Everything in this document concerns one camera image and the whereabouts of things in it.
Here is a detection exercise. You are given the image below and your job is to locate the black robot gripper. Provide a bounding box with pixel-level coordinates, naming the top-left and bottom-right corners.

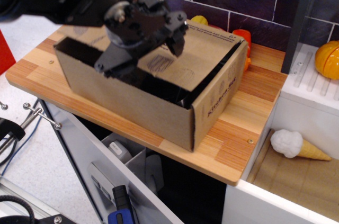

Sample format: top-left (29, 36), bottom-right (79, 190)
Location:
top-left (94, 2), bottom-right (188, 78)

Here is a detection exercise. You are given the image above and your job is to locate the brown cardboard box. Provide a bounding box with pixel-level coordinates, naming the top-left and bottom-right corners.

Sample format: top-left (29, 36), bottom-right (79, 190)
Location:
top-left (55, 21), bottom-right (248, 151)

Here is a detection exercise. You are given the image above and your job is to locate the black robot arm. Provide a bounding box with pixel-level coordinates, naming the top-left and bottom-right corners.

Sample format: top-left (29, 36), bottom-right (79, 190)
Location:
top-left (1, 0), bottom-right (188, 77)

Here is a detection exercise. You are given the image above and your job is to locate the yellow toy fruit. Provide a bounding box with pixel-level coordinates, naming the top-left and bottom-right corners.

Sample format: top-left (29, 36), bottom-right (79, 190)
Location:
top-left (191, 15), bottom-right (209, 25)

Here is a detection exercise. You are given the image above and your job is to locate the orange toy bottle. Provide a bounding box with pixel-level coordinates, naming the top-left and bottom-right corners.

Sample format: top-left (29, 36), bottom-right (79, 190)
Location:
top-left (232, 29), bottom-right (252, 72)

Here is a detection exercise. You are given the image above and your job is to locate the grey storage bin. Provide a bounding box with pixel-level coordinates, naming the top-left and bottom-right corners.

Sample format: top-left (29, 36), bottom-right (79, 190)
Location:
top-left (102, 133), bottom-right (164, 195)

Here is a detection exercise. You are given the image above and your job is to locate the white dish rack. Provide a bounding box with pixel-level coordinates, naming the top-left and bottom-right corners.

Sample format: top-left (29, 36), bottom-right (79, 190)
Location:
top-left (281, 44), bottom-right (338, 116)

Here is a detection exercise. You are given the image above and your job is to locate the orange toy pumpkin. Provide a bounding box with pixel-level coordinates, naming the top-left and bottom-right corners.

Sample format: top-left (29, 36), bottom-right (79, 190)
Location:
top-left (315, 41), bottom-right (338, 80)

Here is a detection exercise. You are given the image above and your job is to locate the toy ice cream cone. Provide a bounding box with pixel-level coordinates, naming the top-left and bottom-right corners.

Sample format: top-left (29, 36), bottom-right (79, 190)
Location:
top-left (270, 129), bottom-right (332, 161)

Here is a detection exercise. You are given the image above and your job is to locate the red panel at left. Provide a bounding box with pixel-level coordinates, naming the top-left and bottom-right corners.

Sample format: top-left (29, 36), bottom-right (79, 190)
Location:
top-left (0, 32), bottom-right (16, 75)

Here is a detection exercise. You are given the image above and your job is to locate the dark grey metal post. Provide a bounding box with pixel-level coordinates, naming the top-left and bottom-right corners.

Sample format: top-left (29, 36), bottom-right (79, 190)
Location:
top-left (281, 0), bottom-right (315, 74)

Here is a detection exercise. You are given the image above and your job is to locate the blue cable on floor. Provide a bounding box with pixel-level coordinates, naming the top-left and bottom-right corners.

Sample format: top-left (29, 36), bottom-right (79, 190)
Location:
top-left (0, 115), bottom-right (42, 177)

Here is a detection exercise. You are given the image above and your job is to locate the blue black tool handle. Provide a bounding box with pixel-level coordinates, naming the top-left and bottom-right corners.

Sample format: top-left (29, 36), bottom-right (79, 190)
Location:
top-left (108, 185), bottom-right (136, 224)

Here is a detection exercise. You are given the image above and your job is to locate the metal clamp with black handle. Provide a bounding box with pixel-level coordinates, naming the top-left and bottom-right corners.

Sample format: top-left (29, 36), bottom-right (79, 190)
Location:
top-left (1, 103), bottom-right (63, 154)

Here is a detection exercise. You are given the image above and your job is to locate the black coiled cable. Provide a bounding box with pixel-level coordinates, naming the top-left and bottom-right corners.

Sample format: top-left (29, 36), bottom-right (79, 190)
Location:
top-left (0, 194), bottom-right (37, 224)

